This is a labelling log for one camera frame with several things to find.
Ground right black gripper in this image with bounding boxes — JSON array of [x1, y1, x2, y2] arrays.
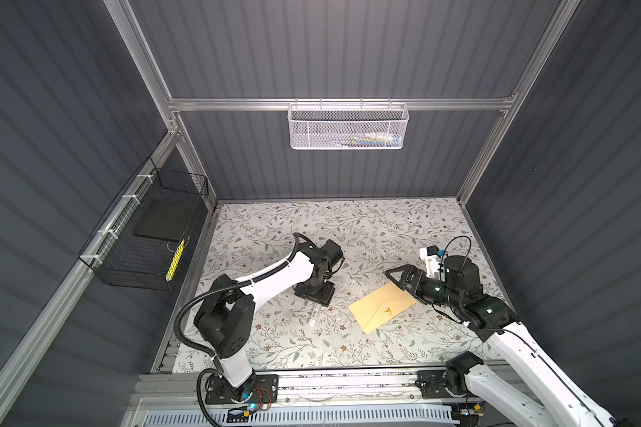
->
[[385, 263, 460, 311]]

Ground tan paper envelope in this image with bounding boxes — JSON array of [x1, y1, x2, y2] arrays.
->
[[349, 283, 417, 334]]

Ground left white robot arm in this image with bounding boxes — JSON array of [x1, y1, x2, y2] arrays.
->
[[193, 233, 345, 390]]

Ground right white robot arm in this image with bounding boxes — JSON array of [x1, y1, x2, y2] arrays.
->
[[386, 253, 632, 426]]

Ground floral table mat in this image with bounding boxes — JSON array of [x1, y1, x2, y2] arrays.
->
[[197, 199, 503, 370]]

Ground yellow marker pen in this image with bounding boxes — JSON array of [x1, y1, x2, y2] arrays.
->
[[165, 239, 186, 282]]

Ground pens in white basket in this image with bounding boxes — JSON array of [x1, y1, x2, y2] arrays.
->
[[334, 132, 402, 149]]

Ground black foam pad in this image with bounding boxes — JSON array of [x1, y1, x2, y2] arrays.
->
[[134, 199, 193, 243]]

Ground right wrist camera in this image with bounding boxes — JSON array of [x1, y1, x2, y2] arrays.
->
[[418, 245, 442, 279]]

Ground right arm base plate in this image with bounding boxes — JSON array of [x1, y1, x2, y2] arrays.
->
[[415, 369, 479, 400]]

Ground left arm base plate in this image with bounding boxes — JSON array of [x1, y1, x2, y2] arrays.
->
[[205, 374, 280, 405]]

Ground black corrugated cable conduit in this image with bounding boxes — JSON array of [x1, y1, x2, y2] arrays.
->
[[173, 231, 322, 427]]

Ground white vented cable tray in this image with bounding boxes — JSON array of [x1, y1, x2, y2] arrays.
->
[[141, 406, 455, 427]]

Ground white wire mesh basket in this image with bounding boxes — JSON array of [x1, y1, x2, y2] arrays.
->
[[287, 102, 410, 151]]

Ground black wire basket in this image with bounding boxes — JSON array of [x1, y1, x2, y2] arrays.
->
[[79, 161, 210, 291]]

